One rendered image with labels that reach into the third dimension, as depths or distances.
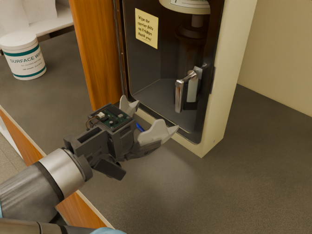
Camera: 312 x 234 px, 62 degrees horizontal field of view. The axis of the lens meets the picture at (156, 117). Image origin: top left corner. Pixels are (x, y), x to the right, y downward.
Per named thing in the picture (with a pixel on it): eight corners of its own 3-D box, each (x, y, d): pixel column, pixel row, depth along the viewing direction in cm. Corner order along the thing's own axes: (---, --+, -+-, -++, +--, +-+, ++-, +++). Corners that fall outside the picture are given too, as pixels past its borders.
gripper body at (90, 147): (139, 118, 45) (81, 157, 39) (141, 151, 51) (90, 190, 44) (112, 99, 49) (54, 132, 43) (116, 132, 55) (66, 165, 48)
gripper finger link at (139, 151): (163, 146, 48) (117, 158, 46) (163, 151, 50) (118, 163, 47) (155, 129, 52) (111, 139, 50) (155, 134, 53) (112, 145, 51)
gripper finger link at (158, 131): (185, 118, 48) (137, 129, 46) (184, 140, 52) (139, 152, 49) (179, 107, 50) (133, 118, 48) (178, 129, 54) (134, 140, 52)
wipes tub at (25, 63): (37, 60, 115) (26, 27, 105) (52, 71, 108) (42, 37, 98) (8, 72, 108) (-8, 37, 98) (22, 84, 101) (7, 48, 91)
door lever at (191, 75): (193, 105, 63) (185, 100, 65) (198, 72, 57) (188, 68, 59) (179, 116, 61) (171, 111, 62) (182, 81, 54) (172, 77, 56)
